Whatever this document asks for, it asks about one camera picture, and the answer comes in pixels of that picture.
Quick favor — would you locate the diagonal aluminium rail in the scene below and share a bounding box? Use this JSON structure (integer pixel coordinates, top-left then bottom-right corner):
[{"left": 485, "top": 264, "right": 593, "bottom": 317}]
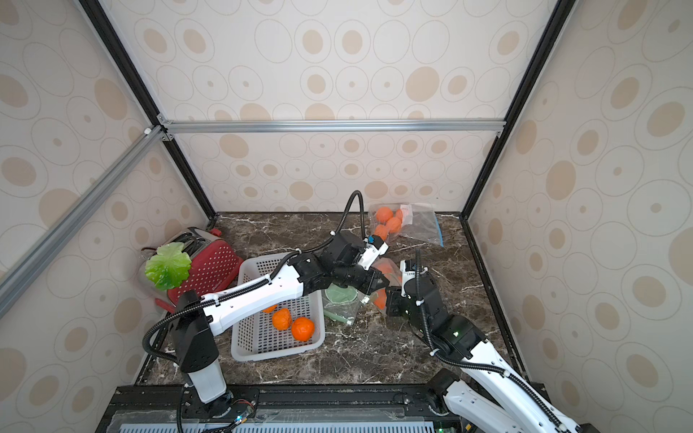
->
[{"left": 1, "top": 126, "right": 164, "bottom": 315}]

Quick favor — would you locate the white perforated plastic basket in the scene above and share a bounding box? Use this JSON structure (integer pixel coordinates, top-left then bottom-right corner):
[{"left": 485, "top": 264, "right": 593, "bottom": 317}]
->
[{"left": 230, "top": 252, "right": 327, "bottom": 363}]

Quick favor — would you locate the red dotted toaster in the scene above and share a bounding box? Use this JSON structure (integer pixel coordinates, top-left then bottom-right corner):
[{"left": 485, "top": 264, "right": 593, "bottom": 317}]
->
[{"left": 138, "top": 227, "right": 243, "bottom": 313}]

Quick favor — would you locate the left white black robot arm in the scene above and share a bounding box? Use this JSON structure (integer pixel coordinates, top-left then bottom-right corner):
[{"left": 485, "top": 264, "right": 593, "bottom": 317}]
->
[{"left": 142, "top": 227, "right": 388, "bottom": 403}]

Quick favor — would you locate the horizontal aluminium rail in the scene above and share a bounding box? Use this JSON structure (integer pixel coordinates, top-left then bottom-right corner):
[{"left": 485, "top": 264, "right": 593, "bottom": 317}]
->
[{"left": 162, "top": 118, "right": 505, "bottom": 134}]

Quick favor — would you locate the green plastic leaf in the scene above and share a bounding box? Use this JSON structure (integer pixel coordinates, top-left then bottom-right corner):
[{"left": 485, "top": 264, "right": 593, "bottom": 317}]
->
[{"left": 144, "top": 242, "right": 192, "bottom": 292}]

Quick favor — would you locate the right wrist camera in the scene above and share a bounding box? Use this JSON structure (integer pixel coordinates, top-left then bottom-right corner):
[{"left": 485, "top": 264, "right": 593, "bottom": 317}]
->
[{"left": 400, "top": 259, "right": 417, "bottom": 286}]

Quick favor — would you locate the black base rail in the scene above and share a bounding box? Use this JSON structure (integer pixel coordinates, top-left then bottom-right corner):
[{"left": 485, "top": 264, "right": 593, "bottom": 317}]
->
[{"left": 96, "top": 381, "right": 564, "bottom": 433}]

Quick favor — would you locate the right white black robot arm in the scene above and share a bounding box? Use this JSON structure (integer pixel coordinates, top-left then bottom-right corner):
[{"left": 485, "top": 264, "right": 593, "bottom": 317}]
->
[{"left": 386, "top": 250, "right": 589, "bottom": 432}]

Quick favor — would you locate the green-edged zip-top bag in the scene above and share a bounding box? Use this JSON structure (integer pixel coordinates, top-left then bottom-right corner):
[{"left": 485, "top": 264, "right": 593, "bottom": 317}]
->
[{"left": 369, "top": 257, "right": 402, "bottom": 316}]

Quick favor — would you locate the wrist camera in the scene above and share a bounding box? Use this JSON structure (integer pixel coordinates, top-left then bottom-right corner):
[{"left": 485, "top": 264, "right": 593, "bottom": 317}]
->
[
  {"left": 400, "top": 259, "right": 417, "bottom": 286},
  {"left": 358, "top": 235, "right": 388, "bottom": 271}
]

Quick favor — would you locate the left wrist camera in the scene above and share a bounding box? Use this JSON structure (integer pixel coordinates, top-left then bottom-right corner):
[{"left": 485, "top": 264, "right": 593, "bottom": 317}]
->
[{"left": 358, "top": 235, "right": 388, "bottom": 271}]

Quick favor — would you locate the green zip-top bag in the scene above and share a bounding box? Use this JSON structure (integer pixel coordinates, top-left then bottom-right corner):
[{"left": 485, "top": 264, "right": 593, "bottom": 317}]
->
[{"left": 322, "top": 284, "right": 363, "bottom": 326}]

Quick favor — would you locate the middle clear zip-top bag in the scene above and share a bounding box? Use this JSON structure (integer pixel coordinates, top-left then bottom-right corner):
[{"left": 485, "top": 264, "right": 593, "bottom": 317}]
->
[{"left": 368, "top": 203, "right": 444, "bottom": 246}]

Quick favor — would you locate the orange taken out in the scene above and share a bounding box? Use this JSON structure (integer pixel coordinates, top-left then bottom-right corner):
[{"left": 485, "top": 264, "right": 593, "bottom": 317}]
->
[
  {"left": 291, "top": 317, "right": 315, "bottom": 342},
  {"left": 272, "top": 308, "right": 292, "bottom": 331}
]

